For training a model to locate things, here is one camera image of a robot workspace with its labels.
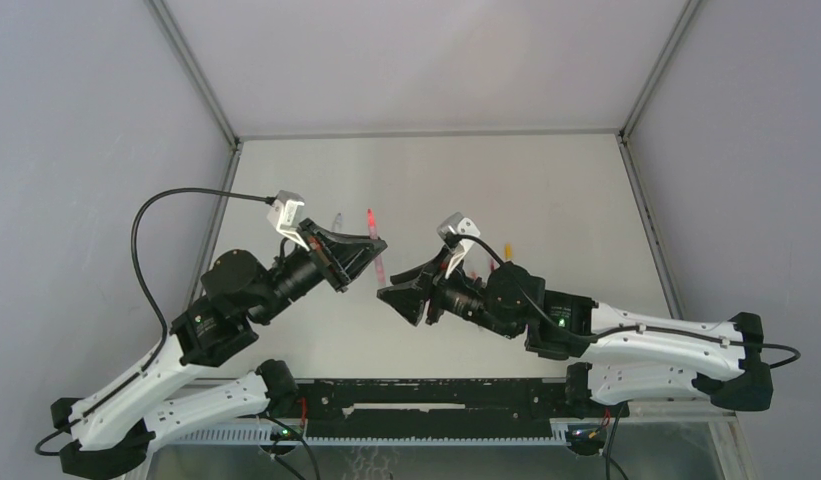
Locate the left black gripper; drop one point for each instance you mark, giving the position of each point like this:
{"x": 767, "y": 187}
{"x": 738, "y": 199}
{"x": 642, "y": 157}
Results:
{"x": 342, "y": 257}

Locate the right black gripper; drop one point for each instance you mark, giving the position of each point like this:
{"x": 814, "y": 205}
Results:
{"x": 411, "y": 299}

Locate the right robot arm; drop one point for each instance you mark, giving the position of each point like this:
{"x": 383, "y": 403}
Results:
{"x": 615, "y": 355}

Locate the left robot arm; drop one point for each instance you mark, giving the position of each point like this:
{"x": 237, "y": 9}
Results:
{"x": 114, "y": 430}

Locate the blue capped white marker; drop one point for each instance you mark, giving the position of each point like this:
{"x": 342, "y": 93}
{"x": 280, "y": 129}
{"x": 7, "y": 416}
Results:
{"x": 337, "y": 223}

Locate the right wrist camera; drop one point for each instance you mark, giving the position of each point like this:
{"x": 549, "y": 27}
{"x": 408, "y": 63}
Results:
{"x": 456, "y": 232}

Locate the aluminium frame back rail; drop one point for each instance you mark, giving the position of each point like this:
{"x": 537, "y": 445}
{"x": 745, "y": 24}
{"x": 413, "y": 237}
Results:
{"x": 432, "y": 133}

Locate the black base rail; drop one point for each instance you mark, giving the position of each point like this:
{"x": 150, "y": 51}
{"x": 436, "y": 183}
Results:
{"x": 441, "y": 409}

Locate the white cable tray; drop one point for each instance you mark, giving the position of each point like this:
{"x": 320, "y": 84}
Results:
{"x": 243, "y": 434}

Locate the aluminium frame right post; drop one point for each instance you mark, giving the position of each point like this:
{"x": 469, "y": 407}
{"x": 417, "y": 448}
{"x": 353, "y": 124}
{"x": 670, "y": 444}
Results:
{"x": 624, "y": 135}

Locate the aluminium frame post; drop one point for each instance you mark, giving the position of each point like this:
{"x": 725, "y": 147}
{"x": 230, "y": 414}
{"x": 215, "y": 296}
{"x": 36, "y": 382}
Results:
{"x": 166, "y": 20}
{"x": 624, "y": 135}

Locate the aluminium frame left post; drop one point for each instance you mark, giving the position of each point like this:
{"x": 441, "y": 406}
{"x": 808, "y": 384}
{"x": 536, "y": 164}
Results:
{"x": 166, "y": 20}

